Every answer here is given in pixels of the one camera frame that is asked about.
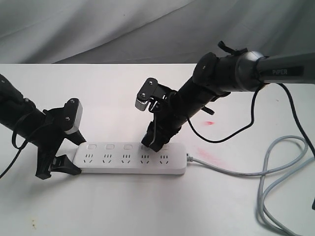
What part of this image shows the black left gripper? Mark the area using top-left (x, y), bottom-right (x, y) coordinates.
top-left (35, 108), bottom-right (86, 179)

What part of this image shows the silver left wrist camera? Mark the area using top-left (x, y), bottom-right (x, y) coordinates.
top-left (63, 98), bottom-right (83, 135)

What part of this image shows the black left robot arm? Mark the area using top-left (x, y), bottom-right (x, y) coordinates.
top-left (0, 76), bottom-right (86, 179)

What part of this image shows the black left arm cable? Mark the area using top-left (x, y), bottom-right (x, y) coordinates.
top-left (0, 113), bottom-right (50, 179)

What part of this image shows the white five-outlet power strip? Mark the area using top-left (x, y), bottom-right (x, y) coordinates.
top-left (73, 142), bottom-right (187, 175)

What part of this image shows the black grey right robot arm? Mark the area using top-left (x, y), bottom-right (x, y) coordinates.
top-left (135, 42), bottom-right (315, 151)

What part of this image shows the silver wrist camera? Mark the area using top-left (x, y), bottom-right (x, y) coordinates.
top-left (63, 98), bottom-right (83, 135)
top-left (135, 78), bottom-right (158, 111)

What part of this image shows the grey backdrop cloth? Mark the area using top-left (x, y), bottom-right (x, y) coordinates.
top-left (0, 0), bottom-right (315, 64)

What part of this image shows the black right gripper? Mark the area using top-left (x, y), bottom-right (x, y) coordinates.
top-left (141, 90), bottom-right (184, 152)

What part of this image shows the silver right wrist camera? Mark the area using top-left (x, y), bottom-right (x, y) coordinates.
top-left (135, 78), bottom-right (158, 111)

